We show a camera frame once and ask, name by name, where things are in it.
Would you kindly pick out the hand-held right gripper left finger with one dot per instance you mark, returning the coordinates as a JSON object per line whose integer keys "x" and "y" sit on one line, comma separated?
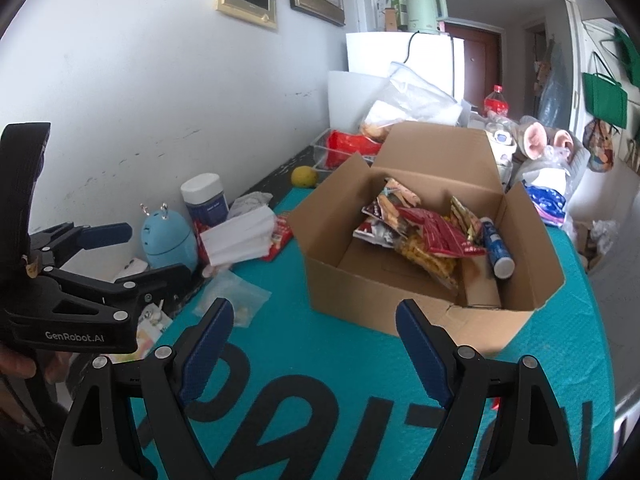
{"x": 207, "y": 350}

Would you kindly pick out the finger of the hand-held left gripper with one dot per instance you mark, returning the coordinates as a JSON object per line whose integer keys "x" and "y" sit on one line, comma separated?
{"x": 150, "y": 280}
{"x": 105, "y": 235}

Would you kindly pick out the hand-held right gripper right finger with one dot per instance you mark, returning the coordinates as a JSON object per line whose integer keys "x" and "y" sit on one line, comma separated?
{"x": 425, "y": 355}

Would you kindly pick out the cardboard box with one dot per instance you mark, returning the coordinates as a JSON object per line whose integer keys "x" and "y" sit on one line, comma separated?
{"x": 380, "y": 320}

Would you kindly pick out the olive gold snack box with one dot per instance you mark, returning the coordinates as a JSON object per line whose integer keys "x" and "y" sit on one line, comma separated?
{"x": 480, "y": 285}

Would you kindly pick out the yellow waffle snack bag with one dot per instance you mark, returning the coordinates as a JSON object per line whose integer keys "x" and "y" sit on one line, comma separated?
{"x": 425, "y": 260}

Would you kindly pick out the red white snack bag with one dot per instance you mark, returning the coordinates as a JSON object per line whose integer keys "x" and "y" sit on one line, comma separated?
{"x": 440, "y": 235}

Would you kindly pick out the blue snack tube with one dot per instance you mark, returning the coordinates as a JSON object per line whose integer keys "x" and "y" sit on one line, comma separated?
{"x": 497, "y": 255}

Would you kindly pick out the white red snack packet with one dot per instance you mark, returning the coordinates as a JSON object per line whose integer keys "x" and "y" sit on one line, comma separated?
{"x": 372, "y": 234}

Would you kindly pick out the seaweed snack foil packet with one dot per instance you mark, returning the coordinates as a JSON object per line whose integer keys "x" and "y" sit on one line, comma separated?
{"x": 395, "y": 200}

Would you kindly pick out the person's left hand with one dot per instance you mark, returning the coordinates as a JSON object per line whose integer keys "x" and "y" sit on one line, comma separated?
{"x": 17, "y": 360}

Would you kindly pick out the white grey device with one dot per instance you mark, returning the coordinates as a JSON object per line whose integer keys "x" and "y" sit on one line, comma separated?
{"x": 131, "y": 266}

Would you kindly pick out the light blue humidifier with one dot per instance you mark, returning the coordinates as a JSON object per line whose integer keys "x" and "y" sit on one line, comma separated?
{"x": 167, "y": 240}

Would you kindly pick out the cartoon printed packet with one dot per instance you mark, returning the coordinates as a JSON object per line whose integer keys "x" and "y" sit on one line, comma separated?
{"x": 150, "y": 325}

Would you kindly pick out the clear plastic snack bag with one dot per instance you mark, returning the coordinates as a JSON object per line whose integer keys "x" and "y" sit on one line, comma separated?
{"x": 235, "y": 295}

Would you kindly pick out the white tissue stack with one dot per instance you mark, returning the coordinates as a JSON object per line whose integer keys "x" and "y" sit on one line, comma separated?
{"x": 235, "y": 242}

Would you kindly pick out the white-lidded blue jar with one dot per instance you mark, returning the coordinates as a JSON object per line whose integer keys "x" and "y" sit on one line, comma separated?
{"x": 205, "y": 205}

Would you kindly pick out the crumpled white paper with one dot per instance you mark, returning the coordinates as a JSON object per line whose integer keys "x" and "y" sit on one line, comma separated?
{"x": 250, "y": 204}

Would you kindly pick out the yellow round fruit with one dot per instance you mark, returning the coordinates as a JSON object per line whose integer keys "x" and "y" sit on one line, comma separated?
{"x": 305, "y": 177}

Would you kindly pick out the blue tissue pack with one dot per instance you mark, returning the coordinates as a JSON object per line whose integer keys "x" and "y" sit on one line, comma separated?
{"x": 547, "y": 202}

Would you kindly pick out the white plastic bag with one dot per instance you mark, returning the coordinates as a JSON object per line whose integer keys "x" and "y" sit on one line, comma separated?
{"x": 597, "y": 242}

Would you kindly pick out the clear plastic bin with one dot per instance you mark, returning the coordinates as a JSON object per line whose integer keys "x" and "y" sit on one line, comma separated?
{"x": 320, "y": 160}

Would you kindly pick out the crumpled clear plastic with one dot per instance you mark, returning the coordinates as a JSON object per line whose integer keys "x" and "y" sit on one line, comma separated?
{"x": 547, "y": 170}

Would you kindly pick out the white blue small appliance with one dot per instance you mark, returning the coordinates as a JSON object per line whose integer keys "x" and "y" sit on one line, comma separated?
{"x": 502, "y": 142}

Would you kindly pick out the grey plush mouse toy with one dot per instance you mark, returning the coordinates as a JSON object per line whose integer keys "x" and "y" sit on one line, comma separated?
{"x": 535, "y": 137}

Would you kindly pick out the red cola bottle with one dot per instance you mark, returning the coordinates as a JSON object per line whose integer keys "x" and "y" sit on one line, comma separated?
{"x": 496, "y": 105}

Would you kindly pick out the clear bag of bread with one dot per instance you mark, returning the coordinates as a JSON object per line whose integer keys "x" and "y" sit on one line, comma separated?
{"x": 415, "y": 95}

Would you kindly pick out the white board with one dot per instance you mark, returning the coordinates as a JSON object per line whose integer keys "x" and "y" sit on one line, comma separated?
{"x": 350, "y": 100}

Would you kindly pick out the patterned tote bag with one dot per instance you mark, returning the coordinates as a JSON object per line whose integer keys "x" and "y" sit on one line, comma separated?
{"x": 597, "y": 145}

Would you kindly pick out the brown door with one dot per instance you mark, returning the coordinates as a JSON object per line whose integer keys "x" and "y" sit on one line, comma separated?
{"x": 475, "y": 60}

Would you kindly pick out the white refrigerator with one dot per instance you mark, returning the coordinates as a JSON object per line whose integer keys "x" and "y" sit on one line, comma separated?
{"x": 375, "y": 50}

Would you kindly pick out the large green tote bag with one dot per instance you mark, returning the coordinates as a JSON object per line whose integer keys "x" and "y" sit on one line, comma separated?
{"x": 605, "y": 100}

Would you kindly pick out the green electric kettle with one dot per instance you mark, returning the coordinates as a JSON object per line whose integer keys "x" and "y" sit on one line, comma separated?
{"x": 422, "y": 10}

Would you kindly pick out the green white carton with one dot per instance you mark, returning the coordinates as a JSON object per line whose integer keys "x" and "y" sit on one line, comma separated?
{"x": 395, "y": 10}

